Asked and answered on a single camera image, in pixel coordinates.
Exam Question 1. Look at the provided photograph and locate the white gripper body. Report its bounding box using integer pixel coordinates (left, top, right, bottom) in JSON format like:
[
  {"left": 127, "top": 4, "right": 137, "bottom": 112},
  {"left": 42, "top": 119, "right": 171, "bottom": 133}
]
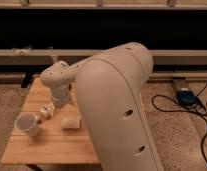
[{"left": 51, "top": 94, "right": 71, "bottom": 108}]

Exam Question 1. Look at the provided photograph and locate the white bottle with label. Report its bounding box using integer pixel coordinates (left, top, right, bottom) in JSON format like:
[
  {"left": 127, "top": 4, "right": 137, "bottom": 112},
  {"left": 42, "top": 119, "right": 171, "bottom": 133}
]
[{"left": 40, "top": 103, "right": 55, "bottom": 119}]

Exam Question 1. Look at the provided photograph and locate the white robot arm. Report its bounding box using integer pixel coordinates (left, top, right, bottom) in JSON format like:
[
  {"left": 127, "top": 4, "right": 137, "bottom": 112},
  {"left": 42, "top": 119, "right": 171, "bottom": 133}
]
[{"left": 40, "top": 42, "right": 164, "bottom": 171}]

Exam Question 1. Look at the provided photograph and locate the white rectangular sponge block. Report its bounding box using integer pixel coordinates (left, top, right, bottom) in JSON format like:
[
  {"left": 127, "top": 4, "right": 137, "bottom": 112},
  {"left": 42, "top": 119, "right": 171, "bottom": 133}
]
[{"left": 61, "top": 116, "right": 81, "bottom": 129}]

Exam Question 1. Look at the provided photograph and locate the translucent plastic cup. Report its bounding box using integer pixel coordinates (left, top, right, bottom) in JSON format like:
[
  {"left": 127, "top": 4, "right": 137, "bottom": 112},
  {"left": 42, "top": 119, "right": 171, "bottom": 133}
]
[{"left": 15, "top": 113, "right": 40, "bottom": 137}]

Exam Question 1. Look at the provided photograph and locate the wooden table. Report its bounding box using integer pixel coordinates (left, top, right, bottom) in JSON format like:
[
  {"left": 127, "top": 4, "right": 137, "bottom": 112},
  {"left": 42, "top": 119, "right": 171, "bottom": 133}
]
[{"left": 0, "top": 77, "right": 145, "bottom": 165}]

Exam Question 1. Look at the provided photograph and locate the blue power adapter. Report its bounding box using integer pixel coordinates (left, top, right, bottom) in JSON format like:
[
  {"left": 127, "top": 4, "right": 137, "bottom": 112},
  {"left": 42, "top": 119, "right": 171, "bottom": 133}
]
[{"left": 176, "top": 91, "right": 197, "bottom": 106}]

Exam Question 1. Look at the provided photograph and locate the black cable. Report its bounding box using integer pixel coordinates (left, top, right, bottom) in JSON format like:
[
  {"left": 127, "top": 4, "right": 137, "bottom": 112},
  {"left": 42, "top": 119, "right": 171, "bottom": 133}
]
[{"left": 151, "top": 79, "right": 207, "bottom": 168}]

